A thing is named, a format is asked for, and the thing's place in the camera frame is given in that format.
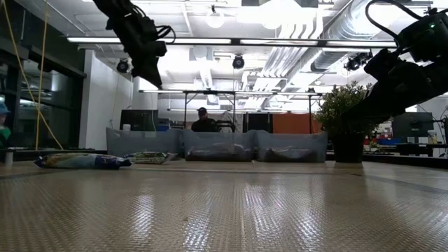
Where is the green potted plant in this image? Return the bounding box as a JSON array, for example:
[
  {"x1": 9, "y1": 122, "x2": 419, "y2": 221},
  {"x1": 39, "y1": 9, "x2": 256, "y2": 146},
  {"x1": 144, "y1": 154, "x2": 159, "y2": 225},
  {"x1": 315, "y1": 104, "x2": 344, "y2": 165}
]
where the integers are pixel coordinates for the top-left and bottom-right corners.
[{"x1": 314, "y1": 80, "x2": 386, "y2": 164}]

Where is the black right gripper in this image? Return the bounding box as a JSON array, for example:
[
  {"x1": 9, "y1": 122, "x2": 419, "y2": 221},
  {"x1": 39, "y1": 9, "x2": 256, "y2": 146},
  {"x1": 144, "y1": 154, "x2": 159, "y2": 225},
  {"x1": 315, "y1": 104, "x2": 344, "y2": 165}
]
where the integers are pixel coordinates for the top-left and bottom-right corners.
[{"x1": 341, "y1": 48, "x2": 448, "y2": 125}]

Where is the grey translucent plastic bin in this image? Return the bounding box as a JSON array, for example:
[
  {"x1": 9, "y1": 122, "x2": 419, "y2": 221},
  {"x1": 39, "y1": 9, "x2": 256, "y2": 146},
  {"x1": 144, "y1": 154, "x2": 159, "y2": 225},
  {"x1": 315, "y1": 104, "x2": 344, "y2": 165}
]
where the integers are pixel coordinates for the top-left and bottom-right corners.
[
  {"x1": 255, "y1": 129, "x2": 329, "y2": 163},
  {"x1": 106, "y1": 127, "x2": 183, "y2": 158},
  {"x1": 181, "y1": 129, "x2": 257, "y2": 162}
]

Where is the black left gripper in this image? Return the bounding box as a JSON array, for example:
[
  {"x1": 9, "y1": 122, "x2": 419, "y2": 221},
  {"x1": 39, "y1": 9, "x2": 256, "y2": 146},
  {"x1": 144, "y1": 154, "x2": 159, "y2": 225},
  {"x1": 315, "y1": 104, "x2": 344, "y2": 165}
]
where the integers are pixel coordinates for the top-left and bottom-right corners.
[{"x1": 106, "y1": 15, "x2": 169, "y2": 90}]

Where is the person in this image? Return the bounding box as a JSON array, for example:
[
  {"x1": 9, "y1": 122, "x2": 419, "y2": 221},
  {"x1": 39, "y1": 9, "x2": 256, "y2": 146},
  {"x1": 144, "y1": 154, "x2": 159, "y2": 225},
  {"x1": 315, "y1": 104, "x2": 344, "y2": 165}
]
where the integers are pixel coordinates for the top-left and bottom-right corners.
[
  {"x1": 0, "y1": 102, "x2": 12, "y2": 148},
  {"x1": 190, "y1": 106, "x2": 221, "y2": 133}
]

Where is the black aluminium rig frame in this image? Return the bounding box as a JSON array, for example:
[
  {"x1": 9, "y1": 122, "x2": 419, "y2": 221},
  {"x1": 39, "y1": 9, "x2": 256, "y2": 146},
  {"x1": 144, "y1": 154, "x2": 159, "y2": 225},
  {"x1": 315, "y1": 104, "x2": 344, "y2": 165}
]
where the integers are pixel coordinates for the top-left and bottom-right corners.
[{"x1": 0, "y1": 146, "x2": 448, "y2": 171}]

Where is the orange partition panel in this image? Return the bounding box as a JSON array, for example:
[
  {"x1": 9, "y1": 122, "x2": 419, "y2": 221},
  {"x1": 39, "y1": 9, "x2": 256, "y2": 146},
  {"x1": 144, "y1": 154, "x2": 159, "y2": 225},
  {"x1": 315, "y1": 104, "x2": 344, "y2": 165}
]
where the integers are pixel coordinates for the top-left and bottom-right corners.
[{"x1": 272, "y1": 112, "x2": 321, "y2": 134}]

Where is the black computer monitor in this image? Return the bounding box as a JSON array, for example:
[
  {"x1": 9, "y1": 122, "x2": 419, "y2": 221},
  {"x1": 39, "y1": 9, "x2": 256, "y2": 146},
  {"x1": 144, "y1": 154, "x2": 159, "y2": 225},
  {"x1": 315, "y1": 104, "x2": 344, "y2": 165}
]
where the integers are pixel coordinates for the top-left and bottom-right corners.
[
  {"x1": 391, "y1": 111, "x2": 435, "y2": 139},
  {"x1": 120, "y1": 109, "x2": 160, "y2": 132}
]

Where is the black partition panel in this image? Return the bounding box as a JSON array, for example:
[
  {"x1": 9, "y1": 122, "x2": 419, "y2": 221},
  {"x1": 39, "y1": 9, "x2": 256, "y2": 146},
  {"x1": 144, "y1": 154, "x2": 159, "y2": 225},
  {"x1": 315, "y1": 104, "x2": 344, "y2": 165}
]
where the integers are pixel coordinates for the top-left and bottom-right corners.
[{"x1": 246, "y1": 112, "x2": 271, "y2": 133}]

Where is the translucent baking mat black border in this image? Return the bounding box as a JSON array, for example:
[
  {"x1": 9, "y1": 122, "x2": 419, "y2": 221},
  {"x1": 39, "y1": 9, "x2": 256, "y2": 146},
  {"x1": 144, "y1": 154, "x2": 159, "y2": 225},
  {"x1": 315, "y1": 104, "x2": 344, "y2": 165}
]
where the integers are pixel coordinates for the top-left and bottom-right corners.
[{"x1": 0, "y1": 167, "x2": 448, "y2": 252}]

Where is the small white cylinder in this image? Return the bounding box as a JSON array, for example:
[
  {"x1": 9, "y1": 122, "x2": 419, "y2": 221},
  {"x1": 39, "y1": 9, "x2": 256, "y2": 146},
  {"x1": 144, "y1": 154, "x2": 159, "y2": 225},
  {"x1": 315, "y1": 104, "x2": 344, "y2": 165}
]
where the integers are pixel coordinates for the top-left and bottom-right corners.
[{"x1": 3, "y1": 147, "x2": 15, "y2": 167}]

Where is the black background rig frame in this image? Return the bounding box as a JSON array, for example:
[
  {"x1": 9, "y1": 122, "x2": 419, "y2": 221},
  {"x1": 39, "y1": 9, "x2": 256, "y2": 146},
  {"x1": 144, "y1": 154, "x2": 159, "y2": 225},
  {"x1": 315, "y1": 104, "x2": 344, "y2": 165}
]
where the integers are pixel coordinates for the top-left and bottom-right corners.
[{"x1": 181, "y1": 90, "x2": 323, "y2": 134}]

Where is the yellow extension cable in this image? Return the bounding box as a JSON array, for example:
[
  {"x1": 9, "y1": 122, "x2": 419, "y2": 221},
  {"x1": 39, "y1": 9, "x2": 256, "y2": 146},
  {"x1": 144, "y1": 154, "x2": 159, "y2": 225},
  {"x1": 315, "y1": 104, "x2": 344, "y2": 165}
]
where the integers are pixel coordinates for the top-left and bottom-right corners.
[
  {"x1": 34, "y1": 0, "x2": 50, "y2": 151},
  {"x1": 1, "y1": 0, "x2": 65, "y2": 151}
]

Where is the blue granola bar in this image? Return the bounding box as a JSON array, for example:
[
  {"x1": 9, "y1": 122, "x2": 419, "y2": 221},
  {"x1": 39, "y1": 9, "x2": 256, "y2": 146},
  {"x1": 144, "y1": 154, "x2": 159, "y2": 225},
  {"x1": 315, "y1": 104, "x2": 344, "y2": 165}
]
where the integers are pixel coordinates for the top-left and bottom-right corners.
[
  {"x1": 34, "y1": 153, "x2": 133, "y2": 171},
  {"x1": 125, "y1": 150, "x2": 178, "y2": 165}
]

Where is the long overhead light bar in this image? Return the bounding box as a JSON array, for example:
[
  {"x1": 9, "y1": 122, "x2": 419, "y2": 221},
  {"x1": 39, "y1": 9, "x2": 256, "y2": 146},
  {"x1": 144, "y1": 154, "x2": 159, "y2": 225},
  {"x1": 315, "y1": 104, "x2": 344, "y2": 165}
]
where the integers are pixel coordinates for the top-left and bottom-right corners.
[{"x1": 66, "y1": 36, "x2": 398, "y2": 49}]

